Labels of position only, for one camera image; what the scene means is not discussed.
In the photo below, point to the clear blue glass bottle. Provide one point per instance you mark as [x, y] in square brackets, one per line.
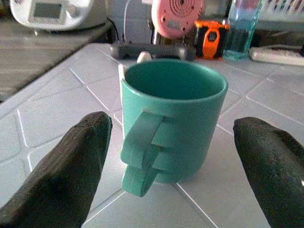
[240, 28]

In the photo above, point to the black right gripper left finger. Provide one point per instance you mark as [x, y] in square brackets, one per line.
[61, 171]

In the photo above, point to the orange and black device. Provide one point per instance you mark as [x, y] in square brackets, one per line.
[211, 39]

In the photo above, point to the white slatted basket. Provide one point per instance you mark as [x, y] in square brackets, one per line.
[282, 8]

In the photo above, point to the white rice cooker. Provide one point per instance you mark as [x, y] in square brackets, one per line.
[51, 13]

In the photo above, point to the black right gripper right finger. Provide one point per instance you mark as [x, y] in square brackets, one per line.
[273, 166]

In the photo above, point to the white spoon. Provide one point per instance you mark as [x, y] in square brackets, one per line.
[142, 62]

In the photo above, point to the teal ceramic mug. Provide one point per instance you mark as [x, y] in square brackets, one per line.
[171, 123]

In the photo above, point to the pink round appliance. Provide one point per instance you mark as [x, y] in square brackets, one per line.
[177, 17]

